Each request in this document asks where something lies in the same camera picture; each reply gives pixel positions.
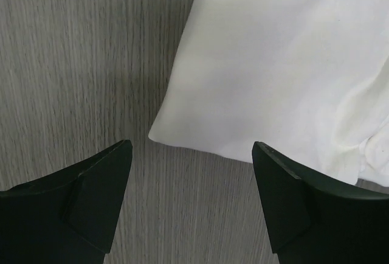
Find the white robot-print t-shirt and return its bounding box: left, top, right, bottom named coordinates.
left=149, top=0, right=388, bottom=186

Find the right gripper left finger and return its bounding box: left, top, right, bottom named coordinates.
left=1, top=140, right=133, bottom=263

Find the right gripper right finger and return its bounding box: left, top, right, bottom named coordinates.
left=252, top=142, right=388, bottom=263

